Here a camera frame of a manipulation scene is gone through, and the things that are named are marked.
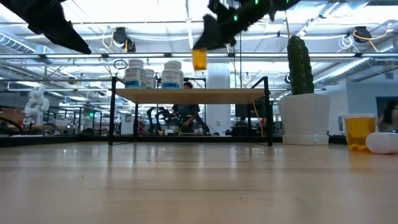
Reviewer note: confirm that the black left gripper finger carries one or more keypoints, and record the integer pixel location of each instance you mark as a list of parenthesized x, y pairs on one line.
[(62, 28)]

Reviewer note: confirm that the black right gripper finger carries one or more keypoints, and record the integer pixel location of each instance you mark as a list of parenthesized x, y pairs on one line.
[(214, 34), (221, 7)]

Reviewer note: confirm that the orange pill bottle white cap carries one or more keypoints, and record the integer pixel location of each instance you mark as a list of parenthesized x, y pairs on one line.
[(359, 130), (199, 59)]

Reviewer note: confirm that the white bottle with labelled cap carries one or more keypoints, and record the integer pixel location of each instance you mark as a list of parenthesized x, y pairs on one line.
[(172, 76)]

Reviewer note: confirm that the small white medicine bottle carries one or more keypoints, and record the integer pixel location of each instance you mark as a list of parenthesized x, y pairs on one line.
[(150, 79)]

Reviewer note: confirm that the white bottle with blue label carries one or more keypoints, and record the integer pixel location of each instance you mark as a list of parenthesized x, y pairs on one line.
[(135, 76)]

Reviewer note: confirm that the white rounded object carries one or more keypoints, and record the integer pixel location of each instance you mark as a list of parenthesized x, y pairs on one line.
[(384, 143)]

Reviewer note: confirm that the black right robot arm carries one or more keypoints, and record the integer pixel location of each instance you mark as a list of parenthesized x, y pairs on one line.
[(284, 3)]

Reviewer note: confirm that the wooden shelf with black legs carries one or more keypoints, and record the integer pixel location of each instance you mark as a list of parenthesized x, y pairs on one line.
[(189, 96)]

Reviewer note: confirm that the green cactus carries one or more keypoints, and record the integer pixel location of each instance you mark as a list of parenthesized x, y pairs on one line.
[(300, 65)]

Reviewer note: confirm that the white pillar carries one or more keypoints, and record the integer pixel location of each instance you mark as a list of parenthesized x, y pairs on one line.
[(219, 118)]

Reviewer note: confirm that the person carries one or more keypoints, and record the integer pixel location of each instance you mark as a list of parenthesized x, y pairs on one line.
[(186, 115), (390, 119)]

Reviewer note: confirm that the white hexagonal plant pot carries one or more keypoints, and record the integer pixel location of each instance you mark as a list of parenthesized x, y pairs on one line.
[(304, 118)]

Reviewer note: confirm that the black aluminium table frame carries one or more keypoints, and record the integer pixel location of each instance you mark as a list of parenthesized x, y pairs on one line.
[(62, 140)]

